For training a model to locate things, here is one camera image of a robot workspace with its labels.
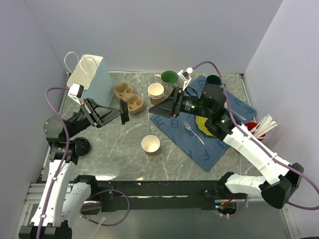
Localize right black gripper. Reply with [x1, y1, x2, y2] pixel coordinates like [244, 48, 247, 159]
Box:
[149, 87, 212, 119]

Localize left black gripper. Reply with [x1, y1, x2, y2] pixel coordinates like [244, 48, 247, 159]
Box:
[67, 97, 123, 139]

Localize stack of brown paper cups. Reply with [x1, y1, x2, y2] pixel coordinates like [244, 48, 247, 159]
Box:
[148, 83, 164, 105]

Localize brown pulp cup carrier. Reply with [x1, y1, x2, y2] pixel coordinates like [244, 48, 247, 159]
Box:
[113, 82, 144, 115]

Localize brown paper cup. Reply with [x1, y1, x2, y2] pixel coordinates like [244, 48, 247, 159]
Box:
[141, 135, 160, 156]

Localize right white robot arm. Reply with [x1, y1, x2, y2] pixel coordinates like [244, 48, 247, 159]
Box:
[149, 84, 304, 209]

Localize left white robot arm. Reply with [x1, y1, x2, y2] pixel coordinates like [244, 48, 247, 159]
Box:
[18, 98, 129, 239]

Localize white mug green interior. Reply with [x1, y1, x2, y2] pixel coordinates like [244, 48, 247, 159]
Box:
[153, 71, 179, 96]

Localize silver fork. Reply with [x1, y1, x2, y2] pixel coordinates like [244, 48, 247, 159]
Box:
[183, 121, 205, 145]

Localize yellow dotted plate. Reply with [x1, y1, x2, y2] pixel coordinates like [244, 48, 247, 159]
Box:
[195, 116, 214, 137]

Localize black lid stack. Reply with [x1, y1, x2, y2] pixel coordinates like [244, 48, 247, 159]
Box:
[73, 137, 91, 156]

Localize dark green mug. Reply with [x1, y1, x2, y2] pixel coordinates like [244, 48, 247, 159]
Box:
[206, 75, 222, 86]

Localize light blue paper bag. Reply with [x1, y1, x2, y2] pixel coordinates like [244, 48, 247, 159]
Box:
[67, 54, 114, 107]

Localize blue alphabet cloth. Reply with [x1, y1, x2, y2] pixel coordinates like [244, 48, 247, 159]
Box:
[150, 75, 257, 172]

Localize silver spoon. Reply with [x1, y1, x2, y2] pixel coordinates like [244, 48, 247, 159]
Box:
[224, 103, 247, 121]

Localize red cup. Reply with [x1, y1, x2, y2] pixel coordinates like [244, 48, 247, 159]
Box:
[245, 122, 266, 141]

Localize white paper-wrapped straws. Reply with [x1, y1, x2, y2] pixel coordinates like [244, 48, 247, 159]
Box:
[250, 115, 278, 139]

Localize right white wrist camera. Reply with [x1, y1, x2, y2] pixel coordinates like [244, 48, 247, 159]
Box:
[177, 67, 193, 91]

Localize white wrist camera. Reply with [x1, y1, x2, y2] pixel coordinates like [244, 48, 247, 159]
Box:
[68, 83, 84, 105]
[177, 67, 193, 91]

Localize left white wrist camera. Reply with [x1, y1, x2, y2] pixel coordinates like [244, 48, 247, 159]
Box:
[68, 83, 84, 105]

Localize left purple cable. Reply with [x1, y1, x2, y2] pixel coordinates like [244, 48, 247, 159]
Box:
[34, 86, 131, 239]

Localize purple cable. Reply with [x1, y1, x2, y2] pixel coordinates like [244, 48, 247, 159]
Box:
[34, 86, 131, 239]
[193, 61, 319, 218]

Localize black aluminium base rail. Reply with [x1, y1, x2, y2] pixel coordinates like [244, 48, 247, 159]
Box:
[24, 179, 250, 212]

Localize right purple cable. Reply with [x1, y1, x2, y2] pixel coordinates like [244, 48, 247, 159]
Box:
[193, 61, 319, 218]

